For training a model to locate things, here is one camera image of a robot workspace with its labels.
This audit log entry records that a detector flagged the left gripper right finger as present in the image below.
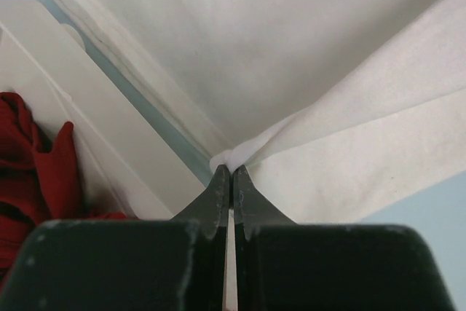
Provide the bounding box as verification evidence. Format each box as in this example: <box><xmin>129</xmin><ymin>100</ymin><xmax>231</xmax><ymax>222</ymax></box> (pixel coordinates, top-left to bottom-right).
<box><xmin>232</xmin><ymin>165</ymin><xmax>299</xmax><ymax>310</ymax></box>

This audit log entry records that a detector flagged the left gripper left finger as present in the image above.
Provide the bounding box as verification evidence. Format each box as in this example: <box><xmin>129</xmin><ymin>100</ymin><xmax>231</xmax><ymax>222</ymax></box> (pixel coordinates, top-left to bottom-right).
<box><xmin>172</xmin><ymin>165</ymin><xmax>231</xmax><ymax>310</ymax></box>

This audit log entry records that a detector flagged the cream white t shirt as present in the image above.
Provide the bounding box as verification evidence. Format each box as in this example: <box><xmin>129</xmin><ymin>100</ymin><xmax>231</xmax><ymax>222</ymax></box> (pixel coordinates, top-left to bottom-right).
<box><xmin>56</xmin><ymin>0</ymin><xmax>465</xmax><ymax>223</ymax></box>

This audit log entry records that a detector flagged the dark red t shirt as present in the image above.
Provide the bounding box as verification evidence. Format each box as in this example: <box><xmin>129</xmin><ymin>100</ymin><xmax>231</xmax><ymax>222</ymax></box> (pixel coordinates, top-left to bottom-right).
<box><xmin>1</xmin><ymin>92</ymin><xmax>126</xmax><ymax>283</ymax></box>

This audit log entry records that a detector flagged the cream plastic tray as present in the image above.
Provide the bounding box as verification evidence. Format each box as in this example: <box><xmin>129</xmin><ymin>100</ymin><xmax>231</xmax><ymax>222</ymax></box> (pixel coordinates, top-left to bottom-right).
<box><xmin>1</xmin><ymin>0</ymin><xmax>204</xmax><ymax>219</ymax></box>

